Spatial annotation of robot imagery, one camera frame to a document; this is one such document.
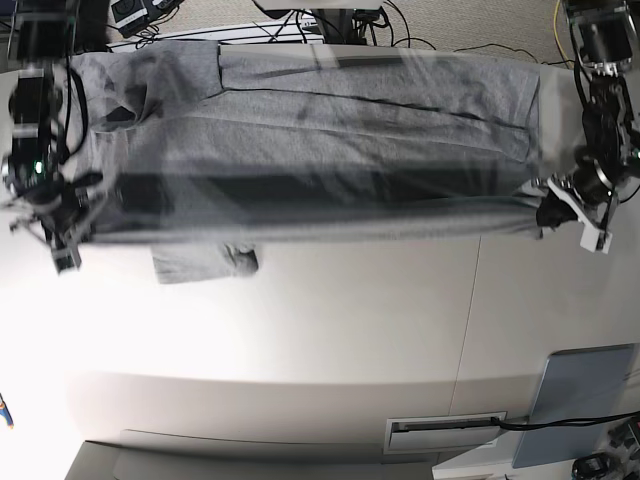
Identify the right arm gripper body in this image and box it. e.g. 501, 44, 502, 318
25, 174, 78, 245

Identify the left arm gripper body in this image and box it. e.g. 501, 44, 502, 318
571, 157, 623, 205

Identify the grey T-shirt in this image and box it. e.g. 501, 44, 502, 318
72, 41, 541, 284

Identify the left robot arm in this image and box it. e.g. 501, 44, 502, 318
536, 1, 639, 233

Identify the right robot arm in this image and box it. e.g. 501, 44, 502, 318
1, 1, 109, 250

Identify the black device box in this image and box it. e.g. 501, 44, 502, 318
110, 0, 148, 38

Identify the grey blue tablet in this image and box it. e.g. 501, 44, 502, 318
512, 344, 636, 469

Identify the blue orange tool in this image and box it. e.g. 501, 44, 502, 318
0, 395, 14, 429

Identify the yellow cable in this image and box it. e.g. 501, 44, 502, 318
552, 0, 576, 64

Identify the black cable to tray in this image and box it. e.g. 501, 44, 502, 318
492, 412, 640, 432

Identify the white cable tray slot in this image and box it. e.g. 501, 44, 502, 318
383, 412, 506, 455

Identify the black cable bundle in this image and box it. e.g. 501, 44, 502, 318
249, 0, 441, 51

